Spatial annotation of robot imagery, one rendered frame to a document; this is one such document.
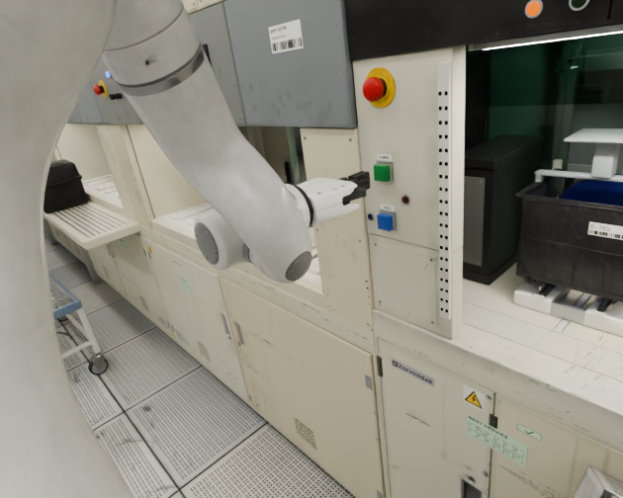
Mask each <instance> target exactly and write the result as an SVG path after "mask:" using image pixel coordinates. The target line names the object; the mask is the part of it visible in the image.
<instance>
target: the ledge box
mask: <svg viewBox="0 0 623 498"><path fill-rule="evenodd" d="M81 179H82V175H80V174H79V172H78V170H77V168H76V165H75V164H74V163H73V162H71V161H68V160H66V159H61V160H57V161H52V162H51V163H50V167H49V171H48V175H47V180H46V186H45V191H44V212H45V213H52V212H56V211H59V210H63V209H67V208H73V207H76V206H80V205H84V204H87V203H88V200H87V196H86V193H85V190H84V187H83V184H82V181H81Z"/></svg>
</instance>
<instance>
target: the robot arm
mask: <svg viewBox="0 0 623 498"><path fill-rule="evenodd" d="M100 58H101V60H102V61H103V63H104V64H105V66H106V67H107V69H108V70H109V72H110V73H111V75H112V76H113V78H114V80H115V81H116V83H117V84H118V86H119V87H120V89H121V90H122V92H123V93H124V95H125V96H126V98H127V99H128V101H129V102H130V104H131V105H132V107H133V108H134V110H135V111H136V113H137V114H138V116H139V117H140V119H141V120H142V122H143V123H144V125H145V126H146V128H147V129H148V131H149V132H150V134H151V135H152V137H153V138H154V139H155V141H156V142H157V144H158V145H159V147H160V148H161V150H162V151H163V153H164V154H165V155H166V157H167V158H168V160H169V161H170V162H171V164H172V165H173V166H174V167H175V169H176V170H177V171H178V172H179V173H180V174H181V175H182V177H183V178H184V179H185V180H186V181H187V182H188V183H189V184H190V185H191V186H192V187H193V188H194V189H195V190H196V191H197V192H198V193H199V194H200V195H201V196H202V197H203V198H204V199H205V200H206V201H207V202H208V203H209V204H210V205H211V206H212V207H213V208H214V209H211V210H208V211H206V212H203V213H200V214H199V215H197V217H196V218H195V221H194V233H195V238H196V242H197V244H198V247H199V249H200V251H201V253H202V255H203V256H204V258H205V259H206V261H207V262H208V263H209V264H210V265H211V266H212V267H213V268H215V269H217V270H220V271H222V270H225V269H227V268H230V267H232V266H234V265H236V264H239V263H251V264H252V265H254V266H255V267H256V268H257V269H258V270H260V271H261V272H262V273H263V274H264V275H266V276H267V277H269V278H270V279H272V280H274V281H276V282H279V283H284V284H288V283H293V282H295V281H297V280H299V279H300V278H301V277H302V276H303V275H304V274H305V273H306V272H307V271H308V269H309V268H310V265H311V263H312V242H311V238H310V235H309V232H308V228H309V227H310V226H311V225H312V224H319V223H323V222H327V221H330V220H333V219H336V218H339V217H341V216H343V215H346V214H348V213H351V212H353V211H355V210H357V209H358V208H359V204H354V203H350V201H353V200H357V199H360V198H363V197H366V196H367V194H366V190H368V189H370V187H371V186H370V173H369V172H368V171H366V172H365V171H360V172H357V173H355V174H352V175H350V176H348V179H347V177H343V178H340V179H329V178H315V179H311V180H308V181H306V182H303V183H301V184H298V185H297V186H296V185H290V184H284V183H283V181H282V180H281V179H280V177H279V176H278V175H277V173H276V172H275V171H274V170H273V168H272V167H271V166H270V165H269V164H268V163H267V162H266V160H265V159H264V158H263V157H262V156H261V155H260V154H259V153H258V152H257V150H256V149H255V148H254V147H253V146H252V145H251V144H250V143H249V142H248V141H247V140H246V138H245V137H244V136H243V135H242V133H241V132H240V130H239V129H238V127H237V125H236V123H235V121H234V119H233V117H232V114H231V112H230V110H229V107H228V105H227V103H226V100H225V98H224V96H223V92H222V90H221V87H220V85H219V83H218V80H217V78H216V76H215V73H214V71H213V69H212V67H211V65H210V63H209V61H208V58H207V56H206V54H205V51H204V49H203V47H202V45H201V42H200V40H199V38H198V36H197V33H196V31H195V29H194V27H193V24H192V22H191V20H190V18H189V15H188V13H187V11H186V9H185V6H184V4H183V2H182V0H0V498H135V497H134V495H133V493H132V492H131V490H130V489H129V487H128V485H127V484H126V482H125V481H124V479H123V478H122V476H121V475H120V473H119V472H118V470H117V469H116V467H115V466H114V464H113V463H112V461H111V460H110V458H109V457H108V455H107V454H106V452H105V450H104V449H103V447H102V446H101V444H100V442H99V441H98V439H97V438H96V436H95V434H94V432H93V430H92V429H91V427H90V425H89V423H88V421H87V419H86V417H85V416H84V414H83V412H82V410H81V408H80V405H79V403H78V401H77V399H76V396H75V394H74V391H73V388H72V386H71V383H70V381H69V378H68V375H67V372H66V369H65V366H64V362H63V359H62V356H61V353H60V349H59V344H58V340H57V335H56V330H55V324H54V317H53V311H52V303H51V293H50V284H49V276H48V268H47V260H46V252H45V234H44V200H45V186H46V180H47V175H48V171H49V167H50V163H51V160H52V157H53V154H54V151H55V148H56V146H57V143H58V141H59V138H60V136H61V133H62V131H63V129H64V127H65V125H66V123H67V121H68V119H69V117H70V115H71V113H72V111H73V109H74V107H75V105H76V103H77V101H78V99H79V97H80V95H81V93H82V91H83V90H84V88H85V86H86V84H87V82H88V81H89V79H90V77H91V75H92V73H93V71H94V69H95V67H96V65H97V63H98V62H99V60H100Z"/></svg>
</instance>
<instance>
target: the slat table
mask: <svg viewBox="0 0 623 498"><path fill-rule="evenodd" d="M573 498H623V482H622V481H620V480H618V479H616V478H614V477H612V476H610V475H608V474H606V473H604V472H602V471H600V470H598V469H596V468H594V467H592V466H590V465H589V466H588V468H587V470H586V472H585V474H584V476H583V478H582V479H581V481H580V483H579V485H578V488H577V490H576V492H575V494H574V496H573Z"/></svg>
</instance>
